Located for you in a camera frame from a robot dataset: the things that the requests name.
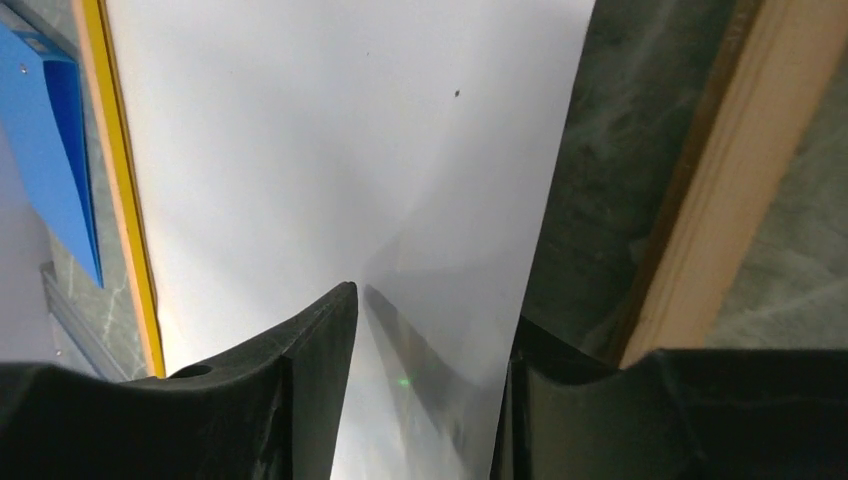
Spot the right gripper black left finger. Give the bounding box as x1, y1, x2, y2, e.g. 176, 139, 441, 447
1, 282, 358, 479

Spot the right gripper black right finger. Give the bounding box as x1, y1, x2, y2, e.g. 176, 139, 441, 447
491, 319, 847, 479

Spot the building and sky photo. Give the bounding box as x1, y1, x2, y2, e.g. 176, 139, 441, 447
105, 0, 598, 480

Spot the yellow wooden picture frame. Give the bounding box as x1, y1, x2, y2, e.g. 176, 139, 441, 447
71, 0, 848, 379

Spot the blue plastic board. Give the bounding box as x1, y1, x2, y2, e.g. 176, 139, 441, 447
1, 7, 103, 286

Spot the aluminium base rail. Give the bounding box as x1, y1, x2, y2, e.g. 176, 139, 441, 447
40, 261, 130, 382

